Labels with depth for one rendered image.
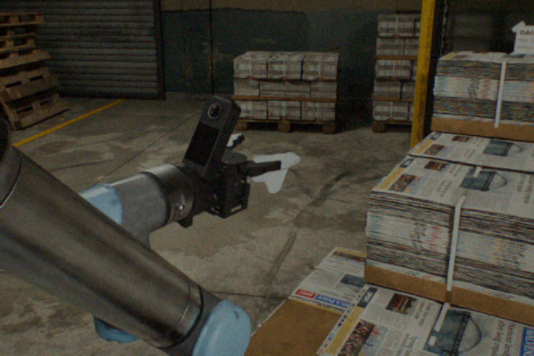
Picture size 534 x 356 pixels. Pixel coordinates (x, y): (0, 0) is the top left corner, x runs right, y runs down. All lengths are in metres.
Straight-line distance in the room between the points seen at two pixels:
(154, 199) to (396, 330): 0.64
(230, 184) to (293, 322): 0.85
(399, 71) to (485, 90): 4.33
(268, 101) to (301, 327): 4.67
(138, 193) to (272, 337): 0.91
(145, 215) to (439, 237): 0.71
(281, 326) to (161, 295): 1.03
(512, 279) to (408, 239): 0.21
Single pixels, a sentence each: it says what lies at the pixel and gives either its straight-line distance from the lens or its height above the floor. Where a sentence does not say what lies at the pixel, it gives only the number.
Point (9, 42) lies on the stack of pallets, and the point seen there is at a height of 0.96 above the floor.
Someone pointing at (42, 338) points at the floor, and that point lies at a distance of 2.67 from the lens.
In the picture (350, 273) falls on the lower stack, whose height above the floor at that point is 0.60.
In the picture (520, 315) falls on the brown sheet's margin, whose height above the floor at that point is 0.85.
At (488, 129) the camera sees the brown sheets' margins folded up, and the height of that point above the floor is 1.09.
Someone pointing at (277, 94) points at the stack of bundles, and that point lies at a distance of 5.88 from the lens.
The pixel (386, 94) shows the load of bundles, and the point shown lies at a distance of 5.99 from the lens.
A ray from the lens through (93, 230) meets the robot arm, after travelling 0.42.
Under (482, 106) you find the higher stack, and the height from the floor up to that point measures 1.15.
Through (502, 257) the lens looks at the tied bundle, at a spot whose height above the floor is 0.97.
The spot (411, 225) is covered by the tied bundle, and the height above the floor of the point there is 0.99.
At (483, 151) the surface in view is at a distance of 1.52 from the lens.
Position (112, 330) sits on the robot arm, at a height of 1.08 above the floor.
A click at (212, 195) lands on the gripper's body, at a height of 1.19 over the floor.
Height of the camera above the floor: 1.46
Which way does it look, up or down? 16 degrees down
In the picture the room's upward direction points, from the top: straight up
